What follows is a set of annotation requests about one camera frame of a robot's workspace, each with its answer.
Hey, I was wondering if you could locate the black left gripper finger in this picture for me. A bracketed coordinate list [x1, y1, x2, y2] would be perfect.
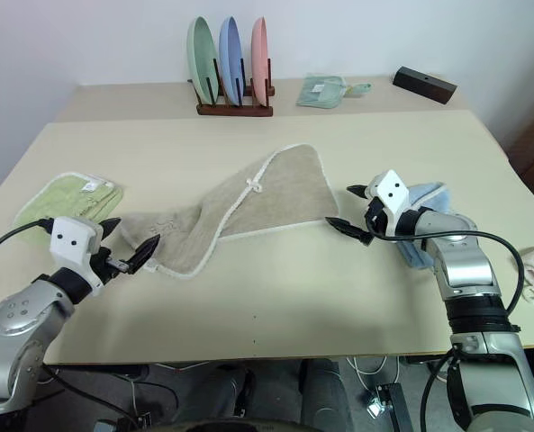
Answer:
[126, 234, 162, 275]
[100, 217, 122, 238]

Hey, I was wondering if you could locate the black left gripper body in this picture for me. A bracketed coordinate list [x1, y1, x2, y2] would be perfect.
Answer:
[91, 246, 131, 286]

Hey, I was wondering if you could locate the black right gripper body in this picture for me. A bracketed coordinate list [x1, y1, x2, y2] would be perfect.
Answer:
[365, 197, 397, 236]

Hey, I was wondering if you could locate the beige towel with white trim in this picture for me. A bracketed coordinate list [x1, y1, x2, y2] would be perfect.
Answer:
[119, 142, 342, 282]

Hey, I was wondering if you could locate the light blue cloth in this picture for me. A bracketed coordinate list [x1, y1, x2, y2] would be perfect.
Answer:
[394, 180, 453, 272]

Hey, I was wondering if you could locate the pale green cloth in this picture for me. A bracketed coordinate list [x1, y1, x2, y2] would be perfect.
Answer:
[294, 73, 374, 111]

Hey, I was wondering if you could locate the dark brown wooden block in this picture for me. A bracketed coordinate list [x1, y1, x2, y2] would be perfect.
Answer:
[392, 65, 459, 106]

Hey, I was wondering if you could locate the dark wooden plate rack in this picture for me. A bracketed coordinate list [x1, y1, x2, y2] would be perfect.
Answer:
[186, 58, 277, 119]

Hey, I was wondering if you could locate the pink plate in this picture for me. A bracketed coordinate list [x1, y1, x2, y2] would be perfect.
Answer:
[249, 16, 271, 107]

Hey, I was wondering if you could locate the black box under table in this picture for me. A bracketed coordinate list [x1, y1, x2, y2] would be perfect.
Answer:
[376, 382, 414, 432]

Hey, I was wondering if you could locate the blue plate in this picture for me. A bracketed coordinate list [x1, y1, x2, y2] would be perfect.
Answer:
[217, 16, 245, 107]

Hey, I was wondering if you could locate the green plate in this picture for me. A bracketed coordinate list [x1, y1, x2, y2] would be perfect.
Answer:
[186, 15, 220, 106]

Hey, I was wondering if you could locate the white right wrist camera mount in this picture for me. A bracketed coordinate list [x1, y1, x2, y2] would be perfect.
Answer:
[367, 169, 414, 236]

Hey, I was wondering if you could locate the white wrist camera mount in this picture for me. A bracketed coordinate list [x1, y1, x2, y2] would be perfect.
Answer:
[49, 216, 104, 299]
[367, 169, 414, 236]

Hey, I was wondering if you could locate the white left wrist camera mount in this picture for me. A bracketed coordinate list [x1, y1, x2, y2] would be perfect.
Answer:
[49, 216, 104, 299]

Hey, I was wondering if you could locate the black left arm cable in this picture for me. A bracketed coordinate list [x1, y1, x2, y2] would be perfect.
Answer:
[0, 217, 55, 276]

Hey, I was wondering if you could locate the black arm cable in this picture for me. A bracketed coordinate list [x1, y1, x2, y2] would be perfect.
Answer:
[0, 217, 55, 276]
[366, 219, 527, 326]

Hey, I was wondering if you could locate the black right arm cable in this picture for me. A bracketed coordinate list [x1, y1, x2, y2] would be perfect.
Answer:
[366, 219, 527, 326]

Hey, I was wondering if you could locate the black cable under table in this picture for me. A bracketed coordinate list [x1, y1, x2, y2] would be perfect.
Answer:
[40, 363, 151, 429]

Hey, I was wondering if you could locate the white cable under table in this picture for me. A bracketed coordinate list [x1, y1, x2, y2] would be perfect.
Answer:
[346, 355, 403, 380]

